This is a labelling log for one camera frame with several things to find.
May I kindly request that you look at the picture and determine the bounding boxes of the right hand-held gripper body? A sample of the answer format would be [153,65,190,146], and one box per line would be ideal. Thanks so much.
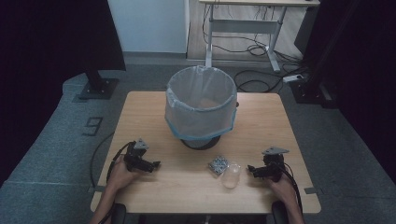
[260,146,290,183]

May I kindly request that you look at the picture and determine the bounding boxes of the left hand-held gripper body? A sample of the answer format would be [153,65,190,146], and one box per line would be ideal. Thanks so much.
[123,138,154,174]

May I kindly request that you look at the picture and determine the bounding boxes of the person's left hand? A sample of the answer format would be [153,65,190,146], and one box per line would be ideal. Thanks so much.
[106,157,145,192]

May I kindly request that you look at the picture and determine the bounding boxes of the person's right hand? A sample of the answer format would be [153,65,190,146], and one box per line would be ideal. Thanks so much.
[268,174,299,203]

